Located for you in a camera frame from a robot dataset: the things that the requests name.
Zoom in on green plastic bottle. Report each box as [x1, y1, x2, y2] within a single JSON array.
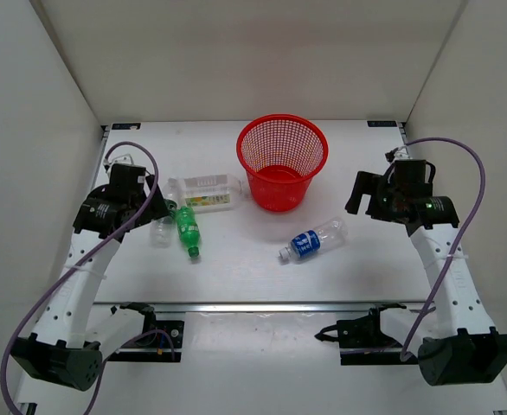
[[175, 206, 201, 259]]

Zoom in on large square clear bottle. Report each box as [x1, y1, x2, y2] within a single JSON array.
[[167, 174, 247, 214]]

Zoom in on blue label clear bottle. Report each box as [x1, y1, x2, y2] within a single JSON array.
[[279, 217, 348, 263]]

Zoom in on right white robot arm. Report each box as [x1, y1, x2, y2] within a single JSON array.
[[315, 160, 507, 386]]

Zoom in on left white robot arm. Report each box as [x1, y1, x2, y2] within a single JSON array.
[[10, 163, 169, 391]]

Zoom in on red plastic mesh bin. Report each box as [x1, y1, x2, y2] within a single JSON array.
[[236, 114, 329, 213]]

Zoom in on right dark table label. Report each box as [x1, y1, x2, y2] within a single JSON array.
[[367, 120, 397, 128]]

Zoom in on dark table label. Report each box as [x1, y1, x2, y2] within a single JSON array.
[[111, 123, 141, 131], [367, 120, 397, 128]]

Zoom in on left dark table label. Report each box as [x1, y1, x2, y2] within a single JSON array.
[[111, 123, 141, 131]]

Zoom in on aluminium table edge rail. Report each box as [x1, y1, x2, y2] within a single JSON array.
[[93, 302, 427, 313]]

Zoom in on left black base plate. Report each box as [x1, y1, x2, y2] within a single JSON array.
[[107, 317, 185, 363]]

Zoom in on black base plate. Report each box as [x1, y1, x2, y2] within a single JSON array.
[[314, 316, 418, 367], [107, 317, 185, 363]]

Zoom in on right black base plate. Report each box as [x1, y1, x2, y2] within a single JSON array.
[[314, 316, 418, 367]]

